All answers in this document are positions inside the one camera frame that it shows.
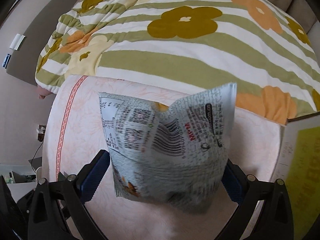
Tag white printed snack bag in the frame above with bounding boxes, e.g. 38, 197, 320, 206
99, 83, 237, 213

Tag green cardboard box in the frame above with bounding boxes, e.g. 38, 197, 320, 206
272, 113, 320, 239

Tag floral striped green quilt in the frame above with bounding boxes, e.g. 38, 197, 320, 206
35, 0, 319, 124

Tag white wall switch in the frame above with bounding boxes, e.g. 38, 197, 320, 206
9, 34, 25, 50

